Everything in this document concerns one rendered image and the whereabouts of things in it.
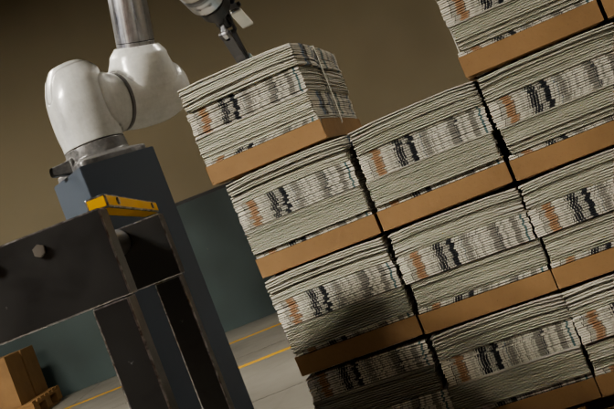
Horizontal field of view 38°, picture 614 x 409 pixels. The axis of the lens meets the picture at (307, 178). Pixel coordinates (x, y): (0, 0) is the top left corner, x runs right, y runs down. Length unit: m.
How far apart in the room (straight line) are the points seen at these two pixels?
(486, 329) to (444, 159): 0.36
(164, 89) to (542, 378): 1.18
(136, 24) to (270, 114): 0.57
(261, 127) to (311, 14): 6.81
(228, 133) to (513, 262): 0.67
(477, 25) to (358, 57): 6.85
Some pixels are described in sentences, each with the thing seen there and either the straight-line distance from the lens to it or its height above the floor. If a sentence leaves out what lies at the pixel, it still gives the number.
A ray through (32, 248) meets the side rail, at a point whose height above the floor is 0.78.
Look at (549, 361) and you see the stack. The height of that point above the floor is 0.25.
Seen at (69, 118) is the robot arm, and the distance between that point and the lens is 2.25.
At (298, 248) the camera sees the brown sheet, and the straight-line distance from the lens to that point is 1.94.
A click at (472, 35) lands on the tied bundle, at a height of 0.91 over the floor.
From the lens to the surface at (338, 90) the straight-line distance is 2.19.
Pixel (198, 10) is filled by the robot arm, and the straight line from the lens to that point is 2.01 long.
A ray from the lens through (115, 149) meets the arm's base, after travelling 2.23.
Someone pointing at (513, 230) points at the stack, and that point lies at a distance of 1.85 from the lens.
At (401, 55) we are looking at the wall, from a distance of 8.72.
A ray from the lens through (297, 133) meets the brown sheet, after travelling 1.93.
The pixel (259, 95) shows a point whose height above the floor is 0.98.
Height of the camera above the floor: 0.68
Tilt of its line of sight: 3 degrees up
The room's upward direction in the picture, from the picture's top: 21 degrees counter-clockwise
